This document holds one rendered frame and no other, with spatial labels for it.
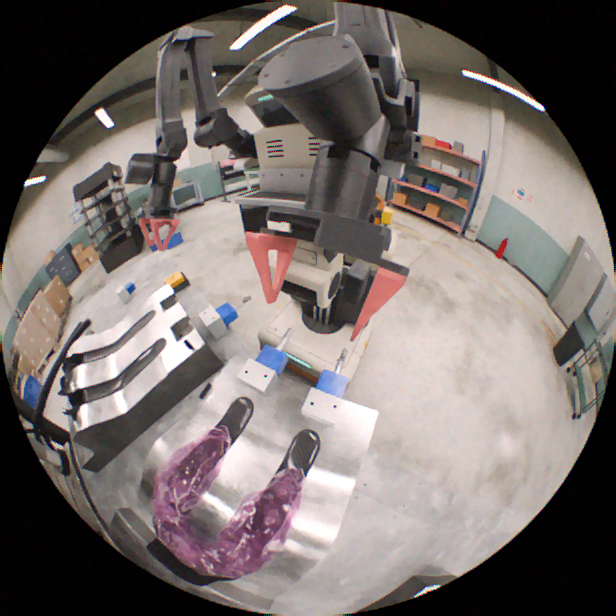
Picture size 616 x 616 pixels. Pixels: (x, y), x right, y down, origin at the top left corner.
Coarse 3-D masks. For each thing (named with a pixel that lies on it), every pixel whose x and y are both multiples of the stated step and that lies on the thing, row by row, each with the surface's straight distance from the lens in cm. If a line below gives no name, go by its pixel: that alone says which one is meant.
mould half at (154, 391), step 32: (128, 320) 54; (160, 320) 44; (128, 352) 46; (192, 352) 33; (128, 384) 42; (160, 384) 36; (192, 384) 39; (96, 416) 43; (128, 416) 41; (160, 416) 44; (96, 448) 51
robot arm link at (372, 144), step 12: (384, 120) 19; (372, 132) 17; (384, 132) 18; (324, 144) 17; (336, 144) 16; (348, 144) 16; (360, 144) 16; (372, 144) 16; (384, 144) 18; (336, 156) 17; (372, 156) 16
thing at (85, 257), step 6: (78, 246) 716; (84, 246) 740; (90, 246) 703; (72, 252) 731; (78, 252) 722; (84, 252) 716; (90, 252) 709; (96, 252) 701; (78, 258) 731; (84, 258) 722; (90, 258) 715; (96, 258) 708; (84, 264) 728; (90, 264) 722; (84, 270) 734
